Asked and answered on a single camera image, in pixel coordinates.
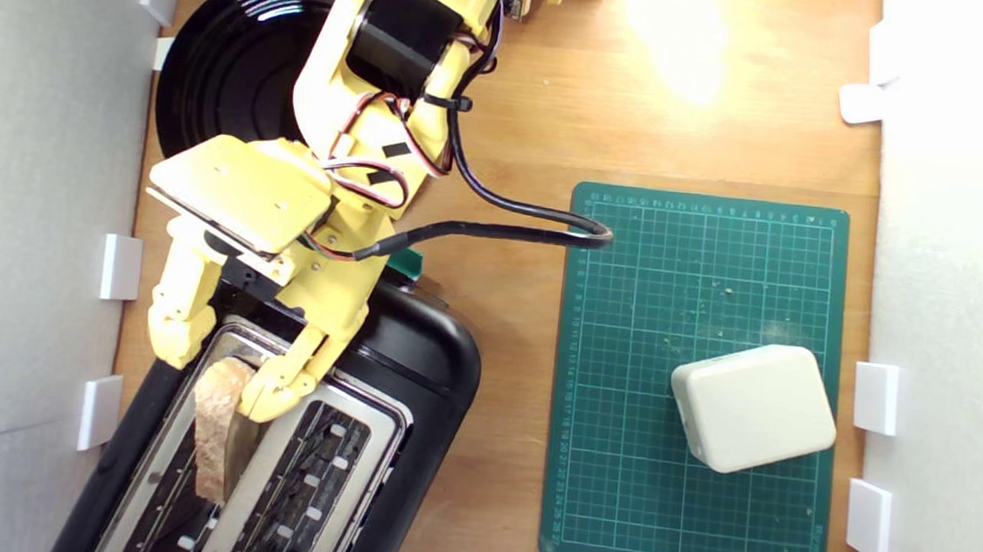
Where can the brown bread slice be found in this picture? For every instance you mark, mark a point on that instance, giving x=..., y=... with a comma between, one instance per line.
x=216, y=430

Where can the teal toaster lever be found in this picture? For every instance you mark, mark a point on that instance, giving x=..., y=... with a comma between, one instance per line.
x=411, y=263

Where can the black two-slot toaster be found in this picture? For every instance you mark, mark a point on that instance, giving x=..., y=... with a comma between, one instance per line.
x=414, y=366

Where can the black round plate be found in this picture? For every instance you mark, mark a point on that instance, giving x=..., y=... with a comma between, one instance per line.
x=237, y=54

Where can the green cutting mat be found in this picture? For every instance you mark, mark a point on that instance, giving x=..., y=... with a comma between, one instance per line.
x=617, y=461

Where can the white block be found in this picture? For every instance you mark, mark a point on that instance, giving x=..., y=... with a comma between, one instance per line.
x=753, y=406

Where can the yellow wrist camera mount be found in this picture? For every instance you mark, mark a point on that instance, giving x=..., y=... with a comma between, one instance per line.
x=239, y=190

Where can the small black camera module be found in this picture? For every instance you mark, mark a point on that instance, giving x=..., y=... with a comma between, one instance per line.
x=514, y=3

